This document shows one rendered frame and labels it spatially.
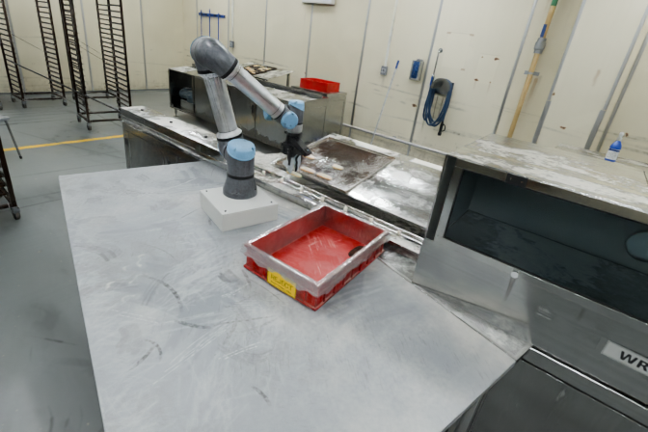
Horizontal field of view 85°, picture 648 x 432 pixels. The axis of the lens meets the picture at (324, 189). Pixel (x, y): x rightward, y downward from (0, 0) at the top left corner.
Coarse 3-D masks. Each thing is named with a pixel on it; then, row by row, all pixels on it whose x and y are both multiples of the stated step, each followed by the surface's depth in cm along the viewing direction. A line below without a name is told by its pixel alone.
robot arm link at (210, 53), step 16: (208, 48) 129; (224, 48) 131; (208, 64) 130; (224, 64) 130; (240, 80) 136; (256, 80) 142; (256, 96) 142; (272, 96) 145; (272, 112) 148; (288, 112) 150; (288, 128) 152
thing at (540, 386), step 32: (128, 128) 265; (128, 160) 278; (160, 160) 246; (192, 160) 220; (544, 352) 103; (512, 384) 111; (544, 384) 105; (576, 384) 99; (480, 416) 121; (512, 416) 114; (544, 416) 107; (576, 416) 102; (608, 416) 96; (640, 416) 92
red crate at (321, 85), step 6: (300, 78) 527; (306, 78) 540; (312, 78) 554; (318, 78) 550; (300, 84) 531; (306, 84) 525; (312, 84) 518; (318, 84) 512; (324, 84) 507; (330, 84) 510; (336, 84) 523; (318, 90) 515; (324, 90) 509; (330, 90) 515; (336, 90) 528
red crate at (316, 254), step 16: (304, 240) 142; (320, 240) 143; (336, 240) 145; (352, 240) 146; (288, 256) 130; (304, 256) 131; (320, 256) 132; (336, 256) 134; (256, 272) 118; (304, 272) 123; (320, 272) 124; (352, 272) 120; (336, 288) 114; (304, 304) 107; (320, 304) 107
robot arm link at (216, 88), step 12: (204, 36) 140; (192, 48) 138; (204, 72) 140; (204, 84) 146; (216, 84) 144; (216, 96) 147; (228, 96) 150; (216, 108) 149; (228, 108) 151; (216, 120) 153; (228, 120) 152; (228, 132) 155; (240, 132) 158
